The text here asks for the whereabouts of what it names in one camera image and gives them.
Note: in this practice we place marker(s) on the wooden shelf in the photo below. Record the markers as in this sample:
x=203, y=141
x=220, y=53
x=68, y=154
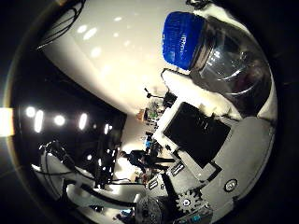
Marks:
x=141, y=115

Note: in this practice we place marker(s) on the green potted plant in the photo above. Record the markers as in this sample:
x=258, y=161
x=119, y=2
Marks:
x=153, y=113

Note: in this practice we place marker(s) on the clear plastic bottle blue cap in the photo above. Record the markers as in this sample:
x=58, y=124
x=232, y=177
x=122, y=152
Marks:
x=218, y=62

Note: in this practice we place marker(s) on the person in dark blue sweater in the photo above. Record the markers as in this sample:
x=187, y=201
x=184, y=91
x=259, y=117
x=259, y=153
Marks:
x=137, y=157

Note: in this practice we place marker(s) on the black tripod stand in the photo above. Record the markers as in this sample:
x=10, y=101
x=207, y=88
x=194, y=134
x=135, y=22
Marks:
x=169, y=99

